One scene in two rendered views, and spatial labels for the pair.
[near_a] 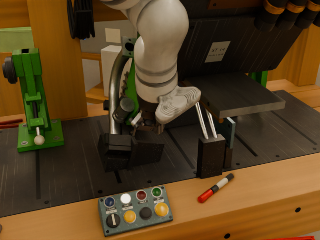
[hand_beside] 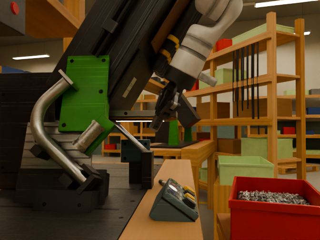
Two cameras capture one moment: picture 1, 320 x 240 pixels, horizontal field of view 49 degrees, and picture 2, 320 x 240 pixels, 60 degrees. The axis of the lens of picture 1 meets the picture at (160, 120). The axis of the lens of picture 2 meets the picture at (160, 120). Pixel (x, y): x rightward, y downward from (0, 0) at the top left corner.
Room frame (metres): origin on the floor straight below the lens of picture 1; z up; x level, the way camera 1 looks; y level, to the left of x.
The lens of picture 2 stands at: (0.38, 0.63, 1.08)
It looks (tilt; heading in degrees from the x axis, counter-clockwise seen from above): 1 degrees up; 293
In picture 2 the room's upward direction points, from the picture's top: straight up
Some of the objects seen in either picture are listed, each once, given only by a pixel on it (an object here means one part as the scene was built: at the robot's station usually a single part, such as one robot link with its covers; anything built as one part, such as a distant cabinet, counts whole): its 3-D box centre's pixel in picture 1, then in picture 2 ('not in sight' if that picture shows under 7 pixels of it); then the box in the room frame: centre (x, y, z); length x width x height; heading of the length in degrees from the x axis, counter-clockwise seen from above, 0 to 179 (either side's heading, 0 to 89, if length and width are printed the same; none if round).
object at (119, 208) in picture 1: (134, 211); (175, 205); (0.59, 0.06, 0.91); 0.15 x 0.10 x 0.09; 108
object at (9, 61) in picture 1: (9, 70); not in sight; (0.92, 0.41, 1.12); 0.07 x 0.03 x 0.08; 18
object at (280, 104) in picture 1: (213, 80); (116, 116); (0.86, -0.14, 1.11); 0.39 x 0.16 x 0.03; 18
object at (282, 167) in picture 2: not in sight; (286, 161); (0.17, -6.92, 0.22); 1.20 x 0.80 x 0.44; 46
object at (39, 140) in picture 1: (38, 133); not in sight; (0.85, 0.34, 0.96); 0.06 x 0.03 x 0.06; 18
